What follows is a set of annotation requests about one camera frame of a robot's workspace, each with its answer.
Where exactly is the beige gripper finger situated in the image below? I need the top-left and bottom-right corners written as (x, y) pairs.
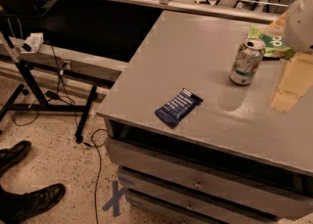
top-left (270, 53), bottom-right (313, 112)

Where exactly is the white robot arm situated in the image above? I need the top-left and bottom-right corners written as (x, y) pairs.
top-left (266, 0), bottom-right (313, 112)

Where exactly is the green white 7up can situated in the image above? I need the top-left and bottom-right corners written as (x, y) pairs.
top-left (229, 38), bottom-right (265, 86)

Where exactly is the green chip bag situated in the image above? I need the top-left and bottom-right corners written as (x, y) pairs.
top-left (247, 26), bottom-right (295, 60)

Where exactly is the grey drawer cabinet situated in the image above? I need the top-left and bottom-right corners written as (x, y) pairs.
top-left (98, 11), bottom-right (313, 224)

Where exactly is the blue snack bar wrapper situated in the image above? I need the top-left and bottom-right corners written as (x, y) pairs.
top-left (155, 88), bottom-right (203, 127)

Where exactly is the blue tape cross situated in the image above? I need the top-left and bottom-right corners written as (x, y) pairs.
top-left (102, 181), bottom-right (125, 217)

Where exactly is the black power adapter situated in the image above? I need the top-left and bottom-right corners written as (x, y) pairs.
top-left (45, 90), bottom-right (61, 100)

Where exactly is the white box on shelf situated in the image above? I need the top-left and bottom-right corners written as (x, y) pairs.
top-left (22, 32), bottom-right (44, 53)

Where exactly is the black metal table stand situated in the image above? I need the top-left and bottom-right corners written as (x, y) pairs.
top-left (0, 32), bottom-right (97, 143)

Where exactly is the upper black leather shoe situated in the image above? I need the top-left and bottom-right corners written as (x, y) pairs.
top-left (0, 140), bottom-right (31, 176)

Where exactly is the black leather shoe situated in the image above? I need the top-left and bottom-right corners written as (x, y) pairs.
top-left (0, 140), bottom-right (31, 176)
top-left (0, 183), bottom-right (66, 224)

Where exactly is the lower black leather shoe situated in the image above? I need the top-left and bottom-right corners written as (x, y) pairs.
top-left (0, 183), bottom-right (66, 224)

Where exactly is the black floor cable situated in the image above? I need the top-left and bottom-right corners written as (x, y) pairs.
top-left (82, 128), bottom-right (110, 224)

